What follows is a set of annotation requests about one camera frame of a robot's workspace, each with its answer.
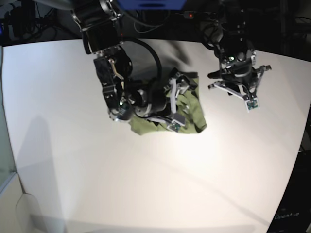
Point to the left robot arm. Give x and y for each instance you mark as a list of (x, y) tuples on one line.
[(237, 56)]

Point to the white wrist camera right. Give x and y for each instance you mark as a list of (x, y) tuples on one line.
[(176, 123)]

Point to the green T-shirt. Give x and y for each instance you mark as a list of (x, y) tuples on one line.
[(195, 118)]

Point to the black OpenArm case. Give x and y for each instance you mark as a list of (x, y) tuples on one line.
[(294, 212)]

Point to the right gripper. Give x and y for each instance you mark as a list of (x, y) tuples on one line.
[(157, 101)]

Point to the power strip with red switch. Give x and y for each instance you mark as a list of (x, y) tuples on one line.
[(200, 16)]

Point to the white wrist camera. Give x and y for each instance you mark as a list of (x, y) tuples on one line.
[(252, 104), (176, 123)]

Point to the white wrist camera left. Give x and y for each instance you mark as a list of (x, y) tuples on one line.
[(252, 104)]

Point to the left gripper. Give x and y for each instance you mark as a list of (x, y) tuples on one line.
[(240, 81)]

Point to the blue box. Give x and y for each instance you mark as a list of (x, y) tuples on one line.
[(151, 4)]

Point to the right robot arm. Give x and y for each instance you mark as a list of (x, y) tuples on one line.
[(100, 24)]

